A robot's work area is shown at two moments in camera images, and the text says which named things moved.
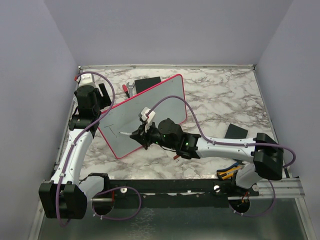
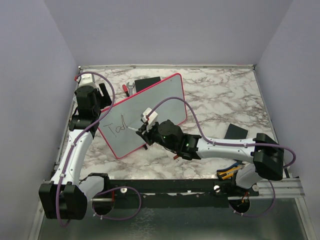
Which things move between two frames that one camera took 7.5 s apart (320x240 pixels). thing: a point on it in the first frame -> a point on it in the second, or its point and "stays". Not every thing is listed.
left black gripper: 105,100 stays
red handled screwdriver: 125,89 stays
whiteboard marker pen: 125,133 -> 133,128
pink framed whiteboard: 118,122 stays
